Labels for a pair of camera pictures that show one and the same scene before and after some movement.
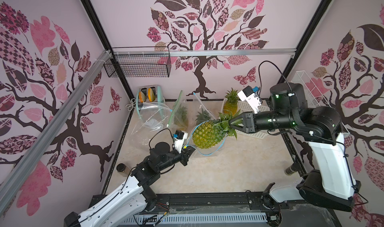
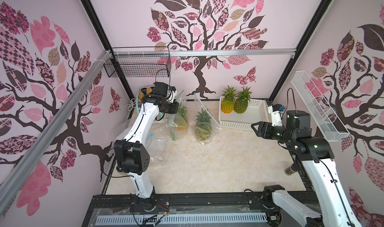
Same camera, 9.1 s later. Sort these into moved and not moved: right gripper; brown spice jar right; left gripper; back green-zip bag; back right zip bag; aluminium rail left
Moved: left gripper; right gripper
Not moved: back green-zip bag; aluminium rail left; brown spice jar right; back right zip bag
